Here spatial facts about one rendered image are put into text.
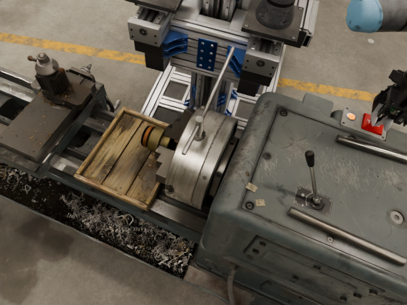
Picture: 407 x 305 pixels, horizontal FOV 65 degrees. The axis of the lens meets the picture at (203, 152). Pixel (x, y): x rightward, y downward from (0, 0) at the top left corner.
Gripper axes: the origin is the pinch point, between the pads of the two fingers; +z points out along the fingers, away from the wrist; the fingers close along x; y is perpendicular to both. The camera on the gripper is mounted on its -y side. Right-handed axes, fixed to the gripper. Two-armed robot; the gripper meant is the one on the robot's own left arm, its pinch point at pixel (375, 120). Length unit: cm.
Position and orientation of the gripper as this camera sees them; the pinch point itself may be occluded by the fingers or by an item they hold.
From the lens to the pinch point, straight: 106.3
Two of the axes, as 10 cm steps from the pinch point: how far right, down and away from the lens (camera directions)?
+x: 9.2, 3.7, -1.3
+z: -0.8, 5.0, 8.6
